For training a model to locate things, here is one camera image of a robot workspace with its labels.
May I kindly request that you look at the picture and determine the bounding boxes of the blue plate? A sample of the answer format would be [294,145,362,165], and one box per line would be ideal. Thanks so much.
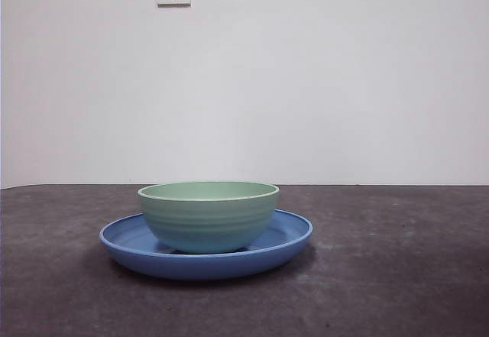
[99,209,316,281]

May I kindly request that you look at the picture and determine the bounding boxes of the green bowl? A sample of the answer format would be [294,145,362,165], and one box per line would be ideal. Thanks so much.
[137,180,280,255]

